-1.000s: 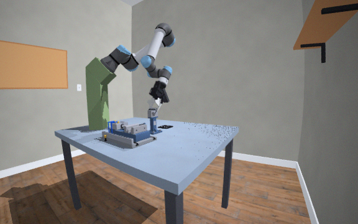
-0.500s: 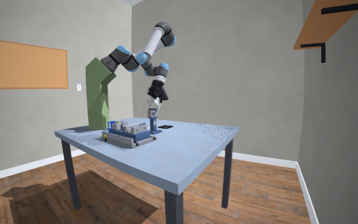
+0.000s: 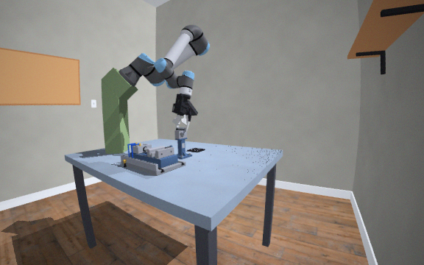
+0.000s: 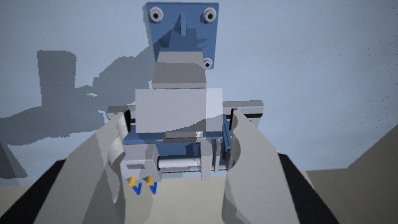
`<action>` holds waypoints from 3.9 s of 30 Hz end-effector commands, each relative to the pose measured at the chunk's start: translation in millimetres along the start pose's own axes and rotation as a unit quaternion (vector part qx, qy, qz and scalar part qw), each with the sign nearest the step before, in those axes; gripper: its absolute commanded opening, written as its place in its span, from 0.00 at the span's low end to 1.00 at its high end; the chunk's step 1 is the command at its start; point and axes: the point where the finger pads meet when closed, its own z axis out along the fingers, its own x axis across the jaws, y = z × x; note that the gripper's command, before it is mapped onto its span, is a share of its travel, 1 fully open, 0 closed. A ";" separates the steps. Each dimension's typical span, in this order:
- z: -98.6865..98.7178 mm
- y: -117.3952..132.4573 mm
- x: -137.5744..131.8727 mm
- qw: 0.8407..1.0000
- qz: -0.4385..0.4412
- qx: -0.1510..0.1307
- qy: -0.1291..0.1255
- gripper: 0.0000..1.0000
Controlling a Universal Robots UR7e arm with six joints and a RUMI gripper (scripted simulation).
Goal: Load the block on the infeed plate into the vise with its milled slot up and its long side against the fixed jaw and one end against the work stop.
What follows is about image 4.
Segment grey slotted metal block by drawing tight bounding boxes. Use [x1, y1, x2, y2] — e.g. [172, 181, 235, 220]
[135, 88, 223, 133]

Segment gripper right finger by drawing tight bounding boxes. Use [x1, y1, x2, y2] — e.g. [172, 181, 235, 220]
[221, 108, 339, 224]

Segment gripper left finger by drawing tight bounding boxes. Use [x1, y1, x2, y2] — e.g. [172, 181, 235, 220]
[0, 109, 131, 224]

